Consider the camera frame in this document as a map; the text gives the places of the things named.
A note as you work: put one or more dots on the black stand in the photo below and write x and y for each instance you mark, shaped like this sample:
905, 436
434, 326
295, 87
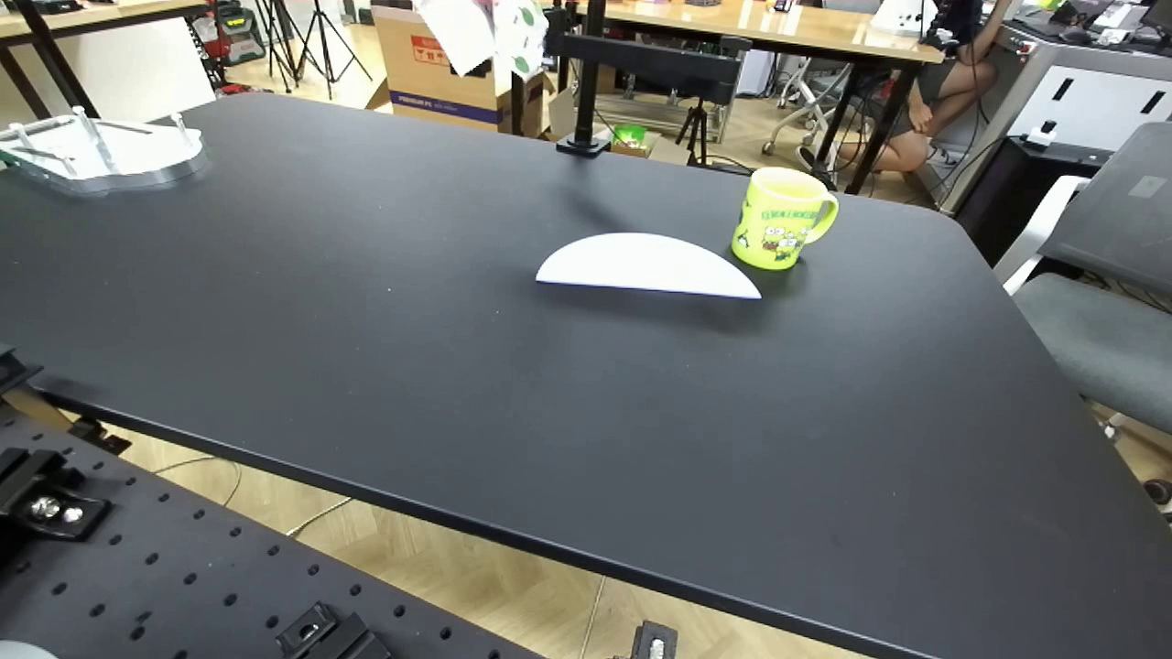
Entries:
593, 87

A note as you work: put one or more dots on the lavender semicircle plate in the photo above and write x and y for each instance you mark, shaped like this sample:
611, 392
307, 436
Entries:
647, 266

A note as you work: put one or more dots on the green printed mug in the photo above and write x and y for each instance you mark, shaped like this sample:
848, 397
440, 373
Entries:
783, 217

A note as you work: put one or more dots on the brown cardboard box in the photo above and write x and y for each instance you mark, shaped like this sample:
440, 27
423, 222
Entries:
425, 58

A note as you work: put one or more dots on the long wooden desk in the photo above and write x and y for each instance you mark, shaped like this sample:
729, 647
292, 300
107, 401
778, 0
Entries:
783, 30

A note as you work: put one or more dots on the seated person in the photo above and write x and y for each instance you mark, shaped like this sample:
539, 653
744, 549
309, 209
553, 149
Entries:
959, 87

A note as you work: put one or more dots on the black perforated base board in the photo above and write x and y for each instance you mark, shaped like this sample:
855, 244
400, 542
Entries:
148, 572

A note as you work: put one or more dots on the grey office chair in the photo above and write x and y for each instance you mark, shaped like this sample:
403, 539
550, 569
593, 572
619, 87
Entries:
1100, 279

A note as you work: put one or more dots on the white board panel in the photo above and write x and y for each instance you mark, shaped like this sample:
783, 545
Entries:
137, 68

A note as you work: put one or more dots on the white cabinet with slots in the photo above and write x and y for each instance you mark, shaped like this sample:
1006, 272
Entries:
1087, 104

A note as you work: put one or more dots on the black camera tripod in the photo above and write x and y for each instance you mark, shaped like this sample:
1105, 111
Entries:
696, 128

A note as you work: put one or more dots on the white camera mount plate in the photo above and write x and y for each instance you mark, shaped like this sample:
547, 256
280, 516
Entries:
98, 149

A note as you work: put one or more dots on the black bolted bracket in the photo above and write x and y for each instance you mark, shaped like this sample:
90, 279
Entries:
49, 504

